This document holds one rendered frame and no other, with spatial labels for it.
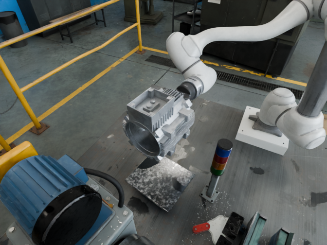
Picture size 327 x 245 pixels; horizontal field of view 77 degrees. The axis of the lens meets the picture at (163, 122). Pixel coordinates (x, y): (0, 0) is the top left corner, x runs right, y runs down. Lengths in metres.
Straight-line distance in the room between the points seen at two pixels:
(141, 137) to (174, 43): 0.42
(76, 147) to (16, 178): 1.91
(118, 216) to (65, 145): 1.98
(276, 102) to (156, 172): 0.79
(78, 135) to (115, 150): 1.38
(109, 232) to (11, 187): 0.30
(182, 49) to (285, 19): 0.42
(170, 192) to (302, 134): 0.73
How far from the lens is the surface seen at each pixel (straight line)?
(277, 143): 1.46
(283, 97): 1.36
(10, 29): 5.29
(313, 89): 1.15
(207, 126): 1.52
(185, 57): 0.93
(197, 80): 0.88
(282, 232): 1.10
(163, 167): 1.12
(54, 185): 0.63
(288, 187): 1.38
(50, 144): 2.75
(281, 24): 1.03
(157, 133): 0.64
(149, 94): 0.72
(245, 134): 1.44
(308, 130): 1.27
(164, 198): 1.04
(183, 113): 0.72
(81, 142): 2.61
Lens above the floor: 1.85
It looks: 44 degrees down
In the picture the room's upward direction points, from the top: straight up
